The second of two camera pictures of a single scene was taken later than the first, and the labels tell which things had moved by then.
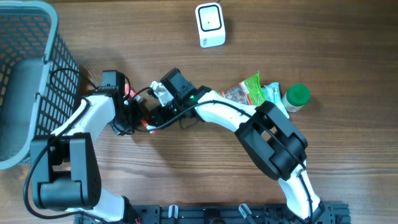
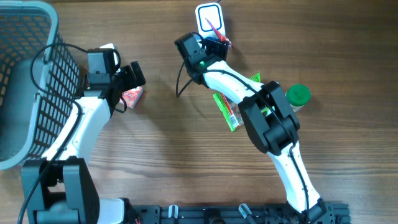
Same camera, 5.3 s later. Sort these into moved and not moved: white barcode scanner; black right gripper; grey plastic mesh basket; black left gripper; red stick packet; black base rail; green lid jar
Moved: black right gripper; red stick packet; black left gripper
Not moved: grey plastic mesh basket; green lid jar; black base rail; white barcode scanner
